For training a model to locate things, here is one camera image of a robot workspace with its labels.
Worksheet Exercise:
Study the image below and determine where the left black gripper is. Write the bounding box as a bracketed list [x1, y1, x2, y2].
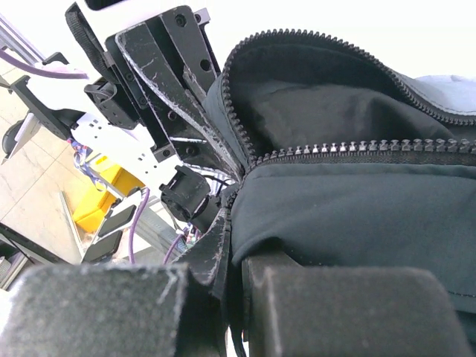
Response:
[65, 3, 243, 175]

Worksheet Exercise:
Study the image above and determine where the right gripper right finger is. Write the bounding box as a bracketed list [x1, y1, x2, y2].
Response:
[242, 253, 473, 356]

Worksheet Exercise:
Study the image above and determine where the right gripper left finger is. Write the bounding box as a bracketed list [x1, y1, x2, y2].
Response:
[1, 209, 231, 356]

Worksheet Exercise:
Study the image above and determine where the dark grey zip jacket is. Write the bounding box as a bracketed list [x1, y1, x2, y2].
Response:
[224, 30, 475, 356]

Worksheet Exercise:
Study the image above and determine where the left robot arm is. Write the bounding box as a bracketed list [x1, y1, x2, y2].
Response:
[1, 1, 246, 195]

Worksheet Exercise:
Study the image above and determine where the yellow box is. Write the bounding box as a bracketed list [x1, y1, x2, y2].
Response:
[73, 164, 144, 233]

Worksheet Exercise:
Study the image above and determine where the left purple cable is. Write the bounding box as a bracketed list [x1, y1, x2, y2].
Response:
[0, 48, 187, 265]

